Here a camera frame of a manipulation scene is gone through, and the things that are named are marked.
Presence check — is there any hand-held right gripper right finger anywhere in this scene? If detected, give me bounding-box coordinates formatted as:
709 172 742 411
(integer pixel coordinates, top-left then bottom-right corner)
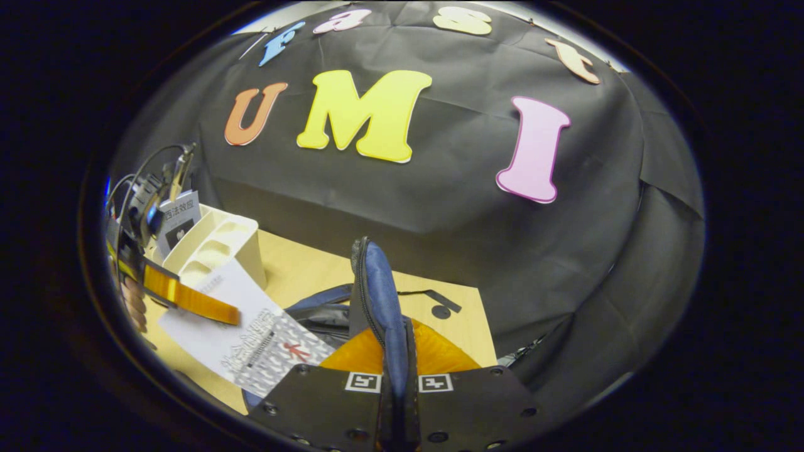
402 317 547 452

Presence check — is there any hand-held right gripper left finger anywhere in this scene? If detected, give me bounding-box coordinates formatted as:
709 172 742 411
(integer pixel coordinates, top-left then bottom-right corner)
248 325 396 452

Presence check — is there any purple cover book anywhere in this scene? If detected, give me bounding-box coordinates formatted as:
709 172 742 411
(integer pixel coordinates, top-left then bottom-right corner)
156 190 203 258

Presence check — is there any white and grey book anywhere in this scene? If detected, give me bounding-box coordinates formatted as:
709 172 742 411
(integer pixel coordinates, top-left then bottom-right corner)
157 259 337 399

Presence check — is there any white plastic bookshelf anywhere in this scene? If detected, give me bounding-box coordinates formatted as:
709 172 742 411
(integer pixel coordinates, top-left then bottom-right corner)
151 204 268 296

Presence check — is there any blue schoolbag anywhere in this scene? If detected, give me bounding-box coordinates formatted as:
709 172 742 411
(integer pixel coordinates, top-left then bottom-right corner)
242 237 462 412

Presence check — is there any black backdrop cloth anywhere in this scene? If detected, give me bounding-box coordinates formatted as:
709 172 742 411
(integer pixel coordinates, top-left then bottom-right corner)
110 3 705 428

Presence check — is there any black cable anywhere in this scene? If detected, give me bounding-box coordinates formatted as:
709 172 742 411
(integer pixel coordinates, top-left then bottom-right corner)
115 143 189 252

